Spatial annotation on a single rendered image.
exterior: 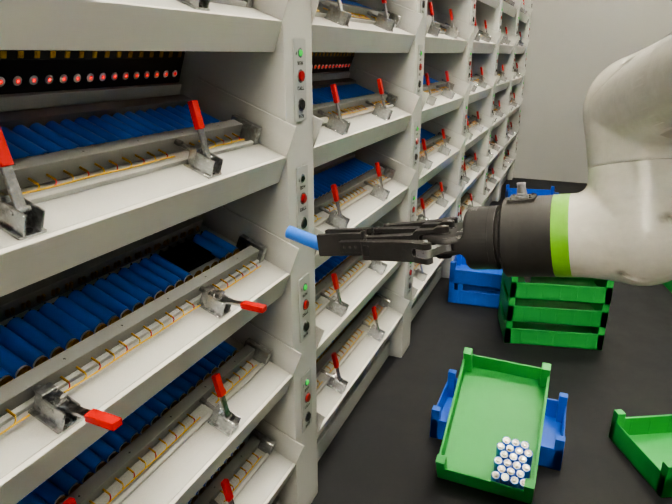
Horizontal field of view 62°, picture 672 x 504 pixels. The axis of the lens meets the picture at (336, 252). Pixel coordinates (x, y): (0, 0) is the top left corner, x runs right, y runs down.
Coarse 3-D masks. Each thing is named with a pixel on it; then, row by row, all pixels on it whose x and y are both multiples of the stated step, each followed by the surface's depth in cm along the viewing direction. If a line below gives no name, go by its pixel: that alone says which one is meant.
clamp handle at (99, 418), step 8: (64, 400) 53; (64, 408) 53; (72, 408) 53; (80, 408) 53; (80, 416) 52; (88, 416) 51; (96, 416) 51; (104, 416) 51; (112, 416) 51; (96, 424) 51; (104, 424) 51; (112, 424) 50; (120, 424) 51
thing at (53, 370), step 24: (240, 264) 86; (192, 288) 76; (144, 312) 68; (168, 312) 72; (96, 336) 62; (120, 336) 64; (48, 360) 57; (72, 360) 58; (96, 360) 61; (24, 384) 53; (0, 408) 51
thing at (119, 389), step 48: (240, 240) 92; (240, 288) 84; (144, 336) 68; (192, 336) 71; (96, 384) 59; (144, 384) 63; (0, 432) 51; (48, 432) 53; (96, 432) 58; (0, 480) 47
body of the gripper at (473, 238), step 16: (480, 208) 64; (496, 208) 63; (464, 224) 63; (480, 224) 62; (432, 240) 65; (448, 240) 63; (464, 240) 63; (480, 240) 62; (464, 256) 64; (480, 256) 63; (496, 256) 63
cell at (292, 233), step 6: (288, 228) 76; (294, 228) 77; (288, 234) 76; (294, 234) 76; (300, 234) 76; (306, 234) 76; (312, 234) 76; (294, 240) 77; (300, 240) 76; (306, 240) 76; (312, 240) 75; (312, 246) 75
